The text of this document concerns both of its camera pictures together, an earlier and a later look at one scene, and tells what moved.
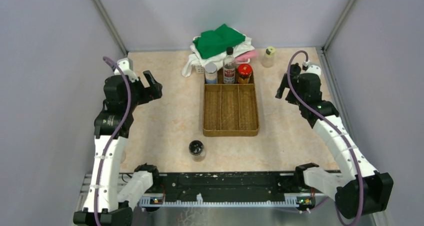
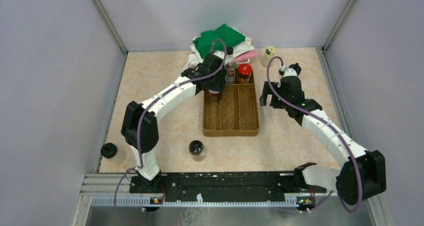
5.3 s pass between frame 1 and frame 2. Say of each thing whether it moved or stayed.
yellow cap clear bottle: stayed
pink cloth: stayed
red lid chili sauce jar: stayed
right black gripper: moved
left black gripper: moved
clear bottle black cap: stayed
